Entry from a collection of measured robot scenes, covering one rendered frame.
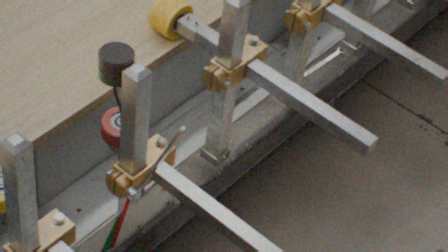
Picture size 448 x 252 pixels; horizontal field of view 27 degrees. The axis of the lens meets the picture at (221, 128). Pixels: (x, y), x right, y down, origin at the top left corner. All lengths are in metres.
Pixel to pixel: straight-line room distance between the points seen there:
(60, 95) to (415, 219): 1.41
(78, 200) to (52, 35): 0.35
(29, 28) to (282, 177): 1.20
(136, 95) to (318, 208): 1.37
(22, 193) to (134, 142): 0.25
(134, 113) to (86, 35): 0.37
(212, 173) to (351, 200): 1.00
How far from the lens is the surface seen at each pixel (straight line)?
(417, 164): 2.99
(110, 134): 1.67
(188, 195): 1.64
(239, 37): 1.68
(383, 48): 1.86
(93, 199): 1.94
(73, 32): 1.87
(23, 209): 1.46
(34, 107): 1.72
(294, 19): 1.88
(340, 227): 2.76
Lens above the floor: 2.13
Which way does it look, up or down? 46 degrees down
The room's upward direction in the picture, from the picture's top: 8 degrees clockwise
